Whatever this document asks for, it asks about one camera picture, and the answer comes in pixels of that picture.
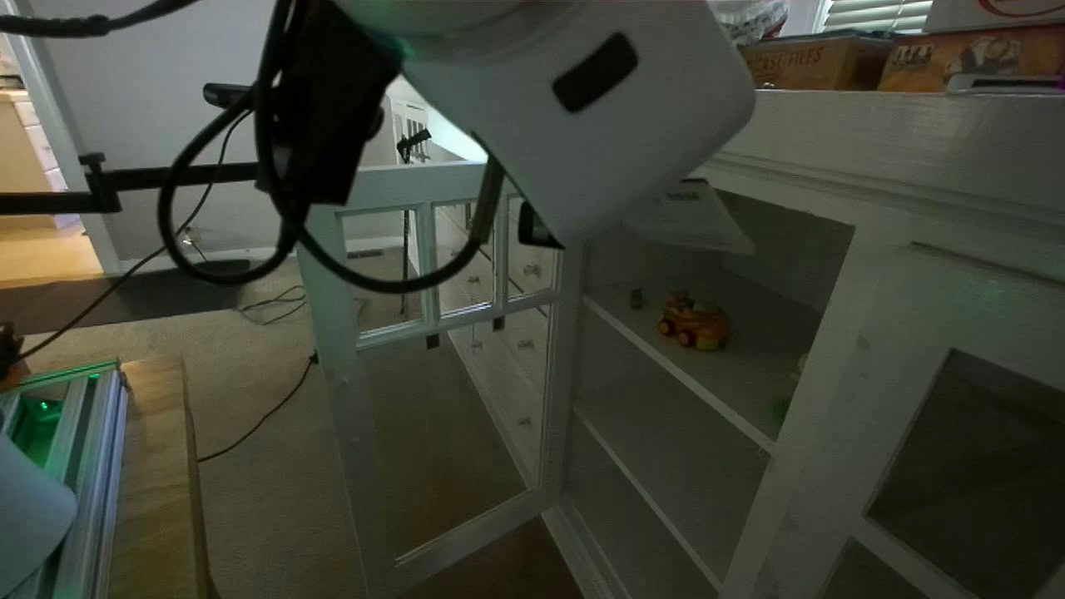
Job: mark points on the white wooden cabinet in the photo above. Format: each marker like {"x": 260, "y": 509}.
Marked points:
{"x": 890, "y": 411}

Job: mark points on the cardboard box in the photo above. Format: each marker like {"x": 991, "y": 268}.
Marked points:
{"x": 925, "y": 65}

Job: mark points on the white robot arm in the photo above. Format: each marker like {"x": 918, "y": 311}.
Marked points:
{"x": 593, "y": 106}

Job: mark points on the white paper sheet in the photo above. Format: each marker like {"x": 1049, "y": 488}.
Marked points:
{"x": 691, "y": 217}

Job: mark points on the orange toy car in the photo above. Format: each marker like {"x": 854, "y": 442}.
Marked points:
{"x": 696, "y": 322}

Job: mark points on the white glass-pane cabinet door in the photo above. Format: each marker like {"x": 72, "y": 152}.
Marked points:
{"x": 453, "y": 206}

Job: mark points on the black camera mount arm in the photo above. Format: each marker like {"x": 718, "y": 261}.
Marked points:
{"x": 105, "y": 188}

